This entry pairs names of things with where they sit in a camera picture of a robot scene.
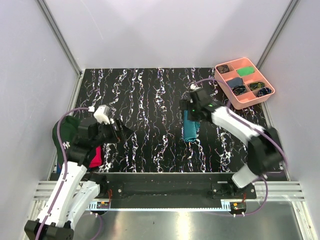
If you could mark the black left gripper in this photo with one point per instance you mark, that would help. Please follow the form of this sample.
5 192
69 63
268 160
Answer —
115 133

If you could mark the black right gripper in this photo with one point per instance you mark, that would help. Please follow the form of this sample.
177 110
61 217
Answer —
185 104

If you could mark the teal cloth napkin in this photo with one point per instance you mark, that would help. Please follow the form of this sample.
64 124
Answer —
190 129

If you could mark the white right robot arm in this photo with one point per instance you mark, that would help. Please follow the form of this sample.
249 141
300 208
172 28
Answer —
158 146

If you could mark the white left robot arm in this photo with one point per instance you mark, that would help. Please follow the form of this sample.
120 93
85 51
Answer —
71 196

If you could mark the dark green baseball cap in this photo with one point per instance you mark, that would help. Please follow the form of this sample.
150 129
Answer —
68 129

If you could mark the pink folded cloth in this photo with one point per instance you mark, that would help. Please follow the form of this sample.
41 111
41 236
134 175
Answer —
98 159

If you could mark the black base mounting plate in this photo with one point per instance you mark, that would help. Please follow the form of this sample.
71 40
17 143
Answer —
167 202

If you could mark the dark patterned rolled cloth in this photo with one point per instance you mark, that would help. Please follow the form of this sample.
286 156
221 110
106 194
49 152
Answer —
222 69

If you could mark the grey blue rolled cloth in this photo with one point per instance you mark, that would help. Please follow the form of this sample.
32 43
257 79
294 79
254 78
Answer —
234 82

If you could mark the black patterned rolled cloth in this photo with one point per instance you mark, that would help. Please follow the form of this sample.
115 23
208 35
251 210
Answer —
239 90

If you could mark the pink compartment tray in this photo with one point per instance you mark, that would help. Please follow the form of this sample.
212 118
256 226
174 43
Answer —
249 98

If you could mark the green rolled cloth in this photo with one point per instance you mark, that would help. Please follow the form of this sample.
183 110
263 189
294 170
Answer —
245 71

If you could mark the yellow black rolled cloth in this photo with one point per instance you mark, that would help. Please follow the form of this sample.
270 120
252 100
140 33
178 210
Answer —
256 85

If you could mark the blue black rolled cloth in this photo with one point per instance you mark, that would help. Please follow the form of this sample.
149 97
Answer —
263 92

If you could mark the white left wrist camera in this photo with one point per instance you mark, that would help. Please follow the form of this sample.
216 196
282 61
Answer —
100 114

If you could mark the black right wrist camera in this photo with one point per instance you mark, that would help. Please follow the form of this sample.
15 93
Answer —
199 97

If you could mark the aluminium frame post left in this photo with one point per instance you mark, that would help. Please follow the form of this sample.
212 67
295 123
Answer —
58 35

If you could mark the aluminium frame post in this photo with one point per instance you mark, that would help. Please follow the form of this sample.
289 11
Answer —
58 35
277 31

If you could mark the aluminium front rail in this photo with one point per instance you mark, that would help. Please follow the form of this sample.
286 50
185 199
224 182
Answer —
272 190

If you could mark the aluminium frame post right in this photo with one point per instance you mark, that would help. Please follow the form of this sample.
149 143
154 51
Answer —
277 31

